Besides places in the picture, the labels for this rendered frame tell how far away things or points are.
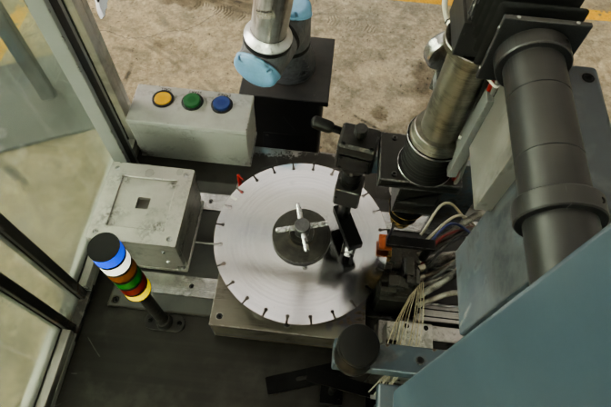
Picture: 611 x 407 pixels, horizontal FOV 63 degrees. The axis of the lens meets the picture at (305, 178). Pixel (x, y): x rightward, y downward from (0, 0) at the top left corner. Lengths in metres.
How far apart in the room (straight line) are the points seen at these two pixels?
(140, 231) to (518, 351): 0.89
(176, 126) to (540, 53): 0.92
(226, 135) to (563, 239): 0.95
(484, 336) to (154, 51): 2.47
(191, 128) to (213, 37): 1.52
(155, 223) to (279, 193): 0.26
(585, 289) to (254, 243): 0.80
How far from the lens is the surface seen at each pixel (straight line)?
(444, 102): 0.57
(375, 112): 2.35
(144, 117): 1.21
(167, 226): 1.04
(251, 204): 0.98
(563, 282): 0.20
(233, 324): 1.01
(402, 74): 2.53
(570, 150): 0.33
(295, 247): 0.93
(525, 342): 0.24
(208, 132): 1.17
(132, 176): 1.12
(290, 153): 1.28
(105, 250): 0.76
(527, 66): 0.37
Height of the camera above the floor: 1.82
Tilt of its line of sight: 59 degrees down
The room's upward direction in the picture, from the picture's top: 3 degrees clockwise
